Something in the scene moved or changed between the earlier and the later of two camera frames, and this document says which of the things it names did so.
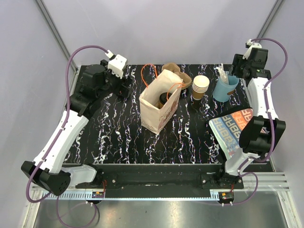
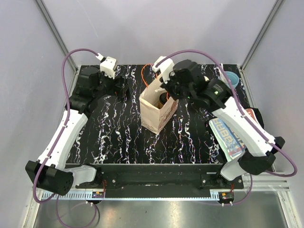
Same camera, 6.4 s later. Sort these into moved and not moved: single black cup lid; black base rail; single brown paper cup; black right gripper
Moved: black right gripper
Not moved: single brown paper cup; black base rail; single black cup lid
